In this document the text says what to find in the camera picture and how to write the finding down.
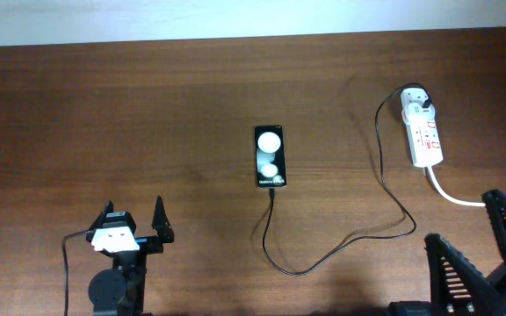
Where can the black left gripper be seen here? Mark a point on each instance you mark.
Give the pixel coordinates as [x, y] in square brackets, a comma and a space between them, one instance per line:
[160, 224]

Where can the black Galaxy flip phone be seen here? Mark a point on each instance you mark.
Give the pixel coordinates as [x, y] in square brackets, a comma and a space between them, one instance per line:
[270, 157]

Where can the white USB charger adapter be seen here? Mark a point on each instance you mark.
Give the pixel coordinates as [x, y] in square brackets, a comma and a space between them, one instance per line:
[414, 112]

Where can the white power strip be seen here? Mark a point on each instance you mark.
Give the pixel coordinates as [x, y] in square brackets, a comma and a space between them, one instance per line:
[423, 138]

